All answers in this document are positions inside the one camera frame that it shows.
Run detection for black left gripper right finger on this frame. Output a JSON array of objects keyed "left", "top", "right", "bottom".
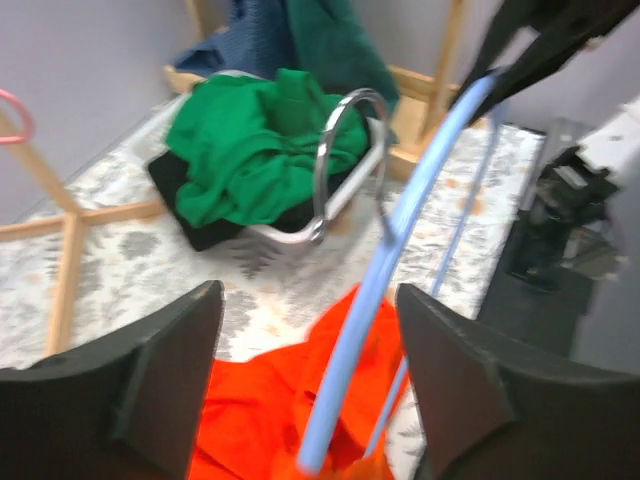
[{"left": 396, "top": 284, "right": 639, "bottom": 479}]

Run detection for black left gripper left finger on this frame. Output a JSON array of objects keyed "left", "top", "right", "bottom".
[{"left": 1, "top": 281, "right": 224, "bottom": 479}]

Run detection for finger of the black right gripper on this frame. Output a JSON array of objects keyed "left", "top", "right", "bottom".
[
  {"left": 459, "top": 0, "right": 537, "bottom": 94},
  {"left": 489, "top": 9, "right": 615, "bottom": 106}
]

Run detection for orange t shirt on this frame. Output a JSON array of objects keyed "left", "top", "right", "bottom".
[{"left": 188, "top": 294, "right": 403, "bottom": 480}]

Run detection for light blue hanger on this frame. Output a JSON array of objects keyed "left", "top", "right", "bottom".
[{"left": 296, "top": 68, "right": 503, "bottom": 475}]

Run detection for black t shirt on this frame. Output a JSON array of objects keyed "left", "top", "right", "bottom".
[{"left": 147, "top": 149, "right": 351, "bottom": 253}]

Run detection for green t shirt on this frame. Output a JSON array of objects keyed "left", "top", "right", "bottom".
[{"left": 166, "top": 69, "right": 343, "bottom": 227}]

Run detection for pink hanger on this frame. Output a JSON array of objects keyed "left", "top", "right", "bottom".
[{"left": 0, "top": 88, "right": 37, "bottom": 147}]

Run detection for wooden clothes rack right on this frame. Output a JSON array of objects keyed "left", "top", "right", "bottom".
[{"left": 164, "top": 0, "right": 469, "bottom": 182}]

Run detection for wooden clothes rack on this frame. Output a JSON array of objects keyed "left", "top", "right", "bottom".
[
  {"left": 1, "top": 91, "right": 165, "bottom": 356},
  {"left": 164, "top": 0, "right": 469, "bottom": 182}
]

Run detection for floral table cloth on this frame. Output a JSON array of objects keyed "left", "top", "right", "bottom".
[{"left": 0, "top": 94, "right": 546, "bottom": 480}]

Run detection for white plastic basket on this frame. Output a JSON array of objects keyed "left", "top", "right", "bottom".
[{"left": 242, "top": 117, "right": 392, "bottom": 251}]

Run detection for teal green shorts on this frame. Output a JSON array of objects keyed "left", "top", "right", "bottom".
[{"left": 286, "top": 0, "right": 400, "bottom": 114}]

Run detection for wooden clothes rack left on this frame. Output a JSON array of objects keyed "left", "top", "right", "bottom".
[{"left": 1, "top": 91, "right": 165, "bottom": 356}]

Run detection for blue checkered shorts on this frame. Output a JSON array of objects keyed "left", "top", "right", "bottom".
[{"left": 173, "top": 0, "right": 296, "bottom": 79}]

